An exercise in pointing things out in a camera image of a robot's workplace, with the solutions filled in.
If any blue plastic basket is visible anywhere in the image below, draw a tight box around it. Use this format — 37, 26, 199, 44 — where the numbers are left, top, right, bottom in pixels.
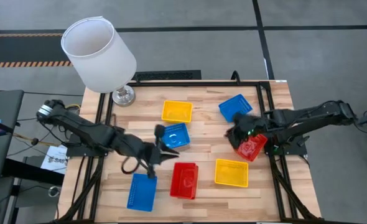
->
126, 173, 158, 213
160, 123, 191, 149
218, 94, 253, 123

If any grey side table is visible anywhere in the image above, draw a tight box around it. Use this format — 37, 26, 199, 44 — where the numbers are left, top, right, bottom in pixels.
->
0, 90, 25, 183

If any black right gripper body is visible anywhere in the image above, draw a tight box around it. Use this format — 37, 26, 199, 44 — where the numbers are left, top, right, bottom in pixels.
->
231, 112, 267, 139

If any black floor vent grille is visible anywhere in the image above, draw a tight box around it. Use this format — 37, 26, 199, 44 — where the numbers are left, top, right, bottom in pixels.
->
132, 70, 202, 81

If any silver metal ring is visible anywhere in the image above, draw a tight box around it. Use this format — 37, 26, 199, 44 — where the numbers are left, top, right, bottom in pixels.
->
48, 185, 62, 198

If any orange black hazard tape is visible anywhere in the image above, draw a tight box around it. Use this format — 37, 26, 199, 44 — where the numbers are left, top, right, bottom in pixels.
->
0, 60, 74, 68

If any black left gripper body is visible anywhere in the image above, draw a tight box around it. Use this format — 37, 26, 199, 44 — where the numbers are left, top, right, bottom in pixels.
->
139, 124, 169, 167

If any black desk edge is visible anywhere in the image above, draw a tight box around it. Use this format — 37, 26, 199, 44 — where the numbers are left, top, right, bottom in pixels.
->
1, 158, 65, 187

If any white printed paper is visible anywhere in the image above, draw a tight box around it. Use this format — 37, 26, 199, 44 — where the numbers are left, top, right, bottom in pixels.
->
40, 144, 69, 175

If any white shade table lamp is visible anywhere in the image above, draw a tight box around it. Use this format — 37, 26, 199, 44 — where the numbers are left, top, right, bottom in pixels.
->
60, 16, 137, 107

